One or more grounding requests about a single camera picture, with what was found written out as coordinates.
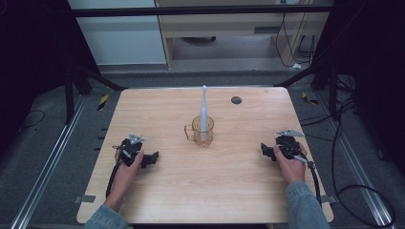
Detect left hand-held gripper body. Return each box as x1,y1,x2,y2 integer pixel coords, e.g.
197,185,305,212
112,133,146,168

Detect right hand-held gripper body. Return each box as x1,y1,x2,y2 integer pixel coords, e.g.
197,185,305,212
274,128,307,160

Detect amber transparent cup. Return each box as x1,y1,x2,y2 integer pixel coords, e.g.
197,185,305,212
183,114,215,148

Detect white electric toothbrush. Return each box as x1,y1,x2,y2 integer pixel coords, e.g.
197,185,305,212
199,84,210,143

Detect person's left hand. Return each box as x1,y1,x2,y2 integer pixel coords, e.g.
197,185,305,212
104,149,145,213

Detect person's right hand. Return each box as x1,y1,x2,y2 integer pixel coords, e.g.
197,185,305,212
272,141,309,193

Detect yellow black striped tape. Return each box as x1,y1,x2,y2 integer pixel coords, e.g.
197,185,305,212
96,94,110,112
301,91,319,106

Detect grey tape strip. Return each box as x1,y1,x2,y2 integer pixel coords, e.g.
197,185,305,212
319,194,337,205
74,194,96,204

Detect white cabinet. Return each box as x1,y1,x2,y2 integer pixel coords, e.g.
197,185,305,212
68,0,168,67

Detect black curtain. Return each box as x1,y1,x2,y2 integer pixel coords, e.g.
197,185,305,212
313,0,405,176
0,0,102,156

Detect light wooden desk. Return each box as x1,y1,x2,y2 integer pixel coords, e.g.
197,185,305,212
154,0,336,71

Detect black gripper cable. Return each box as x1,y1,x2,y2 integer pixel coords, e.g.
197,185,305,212
105,144,133,199
286,139,323,206

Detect black looped floor cable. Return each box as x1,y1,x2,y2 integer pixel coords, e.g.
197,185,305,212
299,74,396,229

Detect black metal frame stand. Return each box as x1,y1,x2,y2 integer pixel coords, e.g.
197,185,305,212
62,61,128,126
273,58,340,121

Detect aluminium floor rail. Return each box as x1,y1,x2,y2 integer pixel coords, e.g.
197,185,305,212
9,94,88,229
316,91,399,229

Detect thin black floor cable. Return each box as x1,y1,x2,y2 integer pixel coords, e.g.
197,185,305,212
24,109,47,130

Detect black hanging cables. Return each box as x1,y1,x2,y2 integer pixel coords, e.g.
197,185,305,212
274,11,316,69

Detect black horizontal frame bar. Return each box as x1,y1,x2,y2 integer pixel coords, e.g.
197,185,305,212
70,5,334,18

